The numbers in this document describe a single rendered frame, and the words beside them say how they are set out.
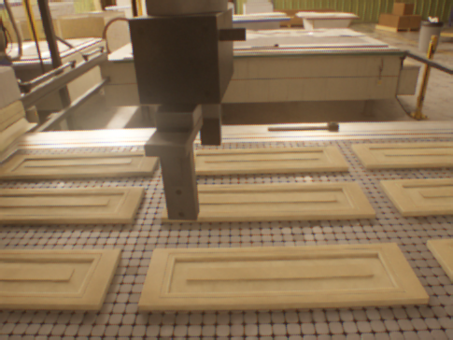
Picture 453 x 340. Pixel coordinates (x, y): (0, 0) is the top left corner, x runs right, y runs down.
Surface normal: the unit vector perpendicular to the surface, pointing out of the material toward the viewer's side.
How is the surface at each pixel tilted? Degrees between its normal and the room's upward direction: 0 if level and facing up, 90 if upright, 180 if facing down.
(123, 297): 0
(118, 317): 0
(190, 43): 90
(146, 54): 90
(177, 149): 90
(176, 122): 90
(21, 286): 11
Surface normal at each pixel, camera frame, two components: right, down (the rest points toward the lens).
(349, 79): -0.01, 0.47
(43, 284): -0.04, -0.77
